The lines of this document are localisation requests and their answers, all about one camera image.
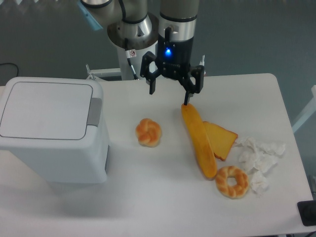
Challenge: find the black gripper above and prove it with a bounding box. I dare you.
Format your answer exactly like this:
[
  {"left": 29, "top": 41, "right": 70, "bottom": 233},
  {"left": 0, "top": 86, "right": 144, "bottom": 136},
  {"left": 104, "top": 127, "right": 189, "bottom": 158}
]
[{"left": 140, "top": 26, "right": 204, "bottom": 106}]

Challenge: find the white push-top trash can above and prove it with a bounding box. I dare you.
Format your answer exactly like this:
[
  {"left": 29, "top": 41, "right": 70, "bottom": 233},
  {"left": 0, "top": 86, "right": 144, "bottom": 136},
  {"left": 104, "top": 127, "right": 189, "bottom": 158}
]
[{"left": 0, "top": 77, "right": 110, "bottom": 184}]

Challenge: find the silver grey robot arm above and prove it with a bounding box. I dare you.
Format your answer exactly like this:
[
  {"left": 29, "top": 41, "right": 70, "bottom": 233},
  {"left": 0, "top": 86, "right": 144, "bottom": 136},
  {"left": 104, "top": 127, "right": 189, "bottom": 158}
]
[{"left": 79, "top": 0, "right": 204, "bottom": 105}]

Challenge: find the knotted bread roll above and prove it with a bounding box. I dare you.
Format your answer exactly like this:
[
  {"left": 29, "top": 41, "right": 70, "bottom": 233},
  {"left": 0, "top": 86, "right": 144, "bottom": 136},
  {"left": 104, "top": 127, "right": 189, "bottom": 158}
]
[{"left": 135, "top": 118, "right": 162, "bottom": 148}]

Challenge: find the long baguette bread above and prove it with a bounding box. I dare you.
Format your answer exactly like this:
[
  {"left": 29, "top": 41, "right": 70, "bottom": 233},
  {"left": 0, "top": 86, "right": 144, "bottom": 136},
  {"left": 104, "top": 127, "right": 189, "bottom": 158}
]
[{"left": 181, "top": 103, "right": 217, "bottom": 179}]

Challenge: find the toast bread slice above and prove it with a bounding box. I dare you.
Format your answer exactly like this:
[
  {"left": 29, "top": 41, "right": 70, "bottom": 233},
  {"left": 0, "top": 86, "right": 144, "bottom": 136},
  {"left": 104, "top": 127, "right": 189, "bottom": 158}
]
[{"left": 203, "top": 121, "right": 238, "bottom": 161}]

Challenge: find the large crumpled white tissue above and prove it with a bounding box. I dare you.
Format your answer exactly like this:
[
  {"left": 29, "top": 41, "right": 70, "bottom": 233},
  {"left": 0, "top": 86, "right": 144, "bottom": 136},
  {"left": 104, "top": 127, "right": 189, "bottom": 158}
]
[{"left": 233, "top": 137, "right": 286, "bottom": 174}]

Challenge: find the small crumpled white tissue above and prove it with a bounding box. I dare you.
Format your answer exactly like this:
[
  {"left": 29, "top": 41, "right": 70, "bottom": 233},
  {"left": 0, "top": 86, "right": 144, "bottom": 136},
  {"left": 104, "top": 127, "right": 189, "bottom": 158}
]
[{"left": 250, "top": 171, "right": 269, "bottom": 197}]

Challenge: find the black device at table edge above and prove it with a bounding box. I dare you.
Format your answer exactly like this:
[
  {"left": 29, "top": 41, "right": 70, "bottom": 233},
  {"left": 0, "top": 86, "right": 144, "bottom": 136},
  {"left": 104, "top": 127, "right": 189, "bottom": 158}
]
[{"left": 297, "top": 200, "right": 316, "bottom": 226}]

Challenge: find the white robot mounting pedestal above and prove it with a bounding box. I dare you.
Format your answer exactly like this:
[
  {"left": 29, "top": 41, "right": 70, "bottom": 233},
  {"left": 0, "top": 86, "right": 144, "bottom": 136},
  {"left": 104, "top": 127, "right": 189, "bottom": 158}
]
[{"left": 86, "top": 43, "right": 157, "bottom": 81}]

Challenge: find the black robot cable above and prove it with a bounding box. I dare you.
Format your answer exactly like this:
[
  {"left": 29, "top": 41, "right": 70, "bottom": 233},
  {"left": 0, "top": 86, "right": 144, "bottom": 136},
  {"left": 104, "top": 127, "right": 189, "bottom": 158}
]
[{"left": 118, "top": 0, "right": 141, "bottom": 80}]

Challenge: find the twisted ring bread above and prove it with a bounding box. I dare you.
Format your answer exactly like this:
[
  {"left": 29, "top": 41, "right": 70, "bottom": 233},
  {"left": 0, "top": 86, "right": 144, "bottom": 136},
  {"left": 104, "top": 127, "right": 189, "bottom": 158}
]
[{"left": 215, "top": 166, "right": 249, "bottom": 199}]

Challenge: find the white frame at right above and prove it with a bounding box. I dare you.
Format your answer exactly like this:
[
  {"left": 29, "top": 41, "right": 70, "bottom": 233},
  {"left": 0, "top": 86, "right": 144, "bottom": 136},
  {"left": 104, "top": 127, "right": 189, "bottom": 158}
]
[{"left": 292, "top": 85, "right": 316, "bottom": 133}]

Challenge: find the black floor cable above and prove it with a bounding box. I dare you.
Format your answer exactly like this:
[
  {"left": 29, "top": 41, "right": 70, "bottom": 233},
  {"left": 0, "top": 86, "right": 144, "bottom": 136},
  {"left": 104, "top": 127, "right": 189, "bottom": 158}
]
[{"left": 0, "top": 62, "right": 20, "bottom": 76}]

